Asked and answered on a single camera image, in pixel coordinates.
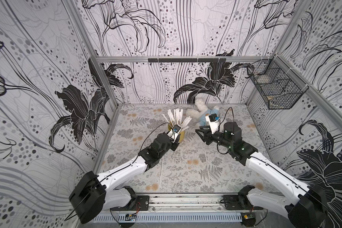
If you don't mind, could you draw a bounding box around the bundle of wrapped straws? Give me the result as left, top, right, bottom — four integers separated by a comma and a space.
162, 108, 192, 131

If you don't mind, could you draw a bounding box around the white slotted cable duct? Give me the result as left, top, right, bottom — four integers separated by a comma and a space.
92, 212, 242, 223

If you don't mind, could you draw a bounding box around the yellow metal cup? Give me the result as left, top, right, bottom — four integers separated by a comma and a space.
167, 124, 185, 143

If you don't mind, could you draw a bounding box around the black wire basket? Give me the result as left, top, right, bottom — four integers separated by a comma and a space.
247, 59, 308, 110

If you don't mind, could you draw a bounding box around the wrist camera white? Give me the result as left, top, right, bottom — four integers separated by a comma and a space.
167, 124, 181, 143
205, 114, 220, 134

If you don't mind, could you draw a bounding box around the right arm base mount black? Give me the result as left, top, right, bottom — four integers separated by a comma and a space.
220, 185, 263, 212

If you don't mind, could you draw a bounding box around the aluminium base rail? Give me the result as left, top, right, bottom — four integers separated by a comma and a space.
131, 193, 291, 212

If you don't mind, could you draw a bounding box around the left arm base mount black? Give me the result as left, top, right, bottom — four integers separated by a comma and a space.
110, 186, 150, 212

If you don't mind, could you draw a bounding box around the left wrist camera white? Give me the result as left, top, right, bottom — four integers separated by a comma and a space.
167, 124, 181, 143

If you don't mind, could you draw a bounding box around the white straw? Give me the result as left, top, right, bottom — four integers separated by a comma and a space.
204, 151, 210, 182
158, 163, 163, 187

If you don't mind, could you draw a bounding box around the horizontal aluminium back bar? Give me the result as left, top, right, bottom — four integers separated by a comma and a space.
96, 56, 273, 63

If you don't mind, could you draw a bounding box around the aluminium frame post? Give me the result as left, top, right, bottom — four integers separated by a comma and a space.
63, 0, 119, 108

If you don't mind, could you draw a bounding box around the white plush bunny toy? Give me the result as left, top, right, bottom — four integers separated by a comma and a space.
186, 98, 220, 126

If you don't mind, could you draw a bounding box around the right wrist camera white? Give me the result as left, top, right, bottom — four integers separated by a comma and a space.
205, 114, 220, 134

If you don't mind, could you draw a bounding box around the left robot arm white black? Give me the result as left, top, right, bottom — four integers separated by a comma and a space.
66, 131, 180, 224

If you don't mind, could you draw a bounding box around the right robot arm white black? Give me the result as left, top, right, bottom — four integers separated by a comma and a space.
195, 122, 328, 228

